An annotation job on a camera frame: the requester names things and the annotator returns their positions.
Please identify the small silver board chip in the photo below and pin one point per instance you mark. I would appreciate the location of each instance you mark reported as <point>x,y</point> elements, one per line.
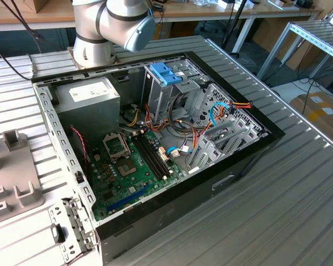
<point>131,189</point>

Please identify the green motherboard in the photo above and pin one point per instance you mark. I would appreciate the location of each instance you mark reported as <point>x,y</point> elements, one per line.
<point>144,180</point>

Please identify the grey power supply unit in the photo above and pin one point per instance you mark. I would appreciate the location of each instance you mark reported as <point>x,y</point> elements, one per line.
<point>88,116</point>

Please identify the metal disk bay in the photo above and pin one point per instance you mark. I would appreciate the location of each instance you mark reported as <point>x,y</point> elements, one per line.
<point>208,155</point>

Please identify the CPU socket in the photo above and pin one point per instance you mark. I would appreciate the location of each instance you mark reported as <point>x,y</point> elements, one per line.
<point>126,167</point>

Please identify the black case fan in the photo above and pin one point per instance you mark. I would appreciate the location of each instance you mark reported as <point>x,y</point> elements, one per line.
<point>75,155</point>

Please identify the black open PC case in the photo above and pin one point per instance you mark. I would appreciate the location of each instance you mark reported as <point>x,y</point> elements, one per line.
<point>169,216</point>

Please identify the brown cardboard box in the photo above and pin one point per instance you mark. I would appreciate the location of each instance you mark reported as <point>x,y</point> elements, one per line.
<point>36,5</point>

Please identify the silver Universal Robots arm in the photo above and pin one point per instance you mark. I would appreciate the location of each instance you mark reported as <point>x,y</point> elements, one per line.
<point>94,19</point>

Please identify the black RAM slot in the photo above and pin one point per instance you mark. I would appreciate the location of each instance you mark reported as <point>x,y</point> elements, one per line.
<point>155,158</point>
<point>163,158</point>
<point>150,158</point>
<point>159,158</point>

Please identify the wooden desk white frame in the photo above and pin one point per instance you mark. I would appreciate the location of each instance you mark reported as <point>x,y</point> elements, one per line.
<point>199,11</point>
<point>16,18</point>

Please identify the grey parts rack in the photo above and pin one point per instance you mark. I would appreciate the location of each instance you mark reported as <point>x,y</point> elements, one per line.
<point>14,171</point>

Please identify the metal optical drive cage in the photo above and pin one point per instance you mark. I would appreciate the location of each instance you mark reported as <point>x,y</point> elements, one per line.
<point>161,99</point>

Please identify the blue plastic drive latch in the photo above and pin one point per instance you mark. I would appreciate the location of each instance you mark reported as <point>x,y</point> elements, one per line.
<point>162,72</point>

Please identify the cream board connector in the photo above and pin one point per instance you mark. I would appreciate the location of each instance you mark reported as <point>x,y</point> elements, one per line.
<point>163,155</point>

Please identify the labelled cardboard box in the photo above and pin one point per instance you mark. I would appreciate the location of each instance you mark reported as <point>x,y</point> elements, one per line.
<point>322,116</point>

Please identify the blue expansion slot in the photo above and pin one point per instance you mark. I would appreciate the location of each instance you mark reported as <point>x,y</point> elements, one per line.
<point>127,200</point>

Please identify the black tripod stand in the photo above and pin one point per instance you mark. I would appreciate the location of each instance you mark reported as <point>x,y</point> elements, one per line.
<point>229,33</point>

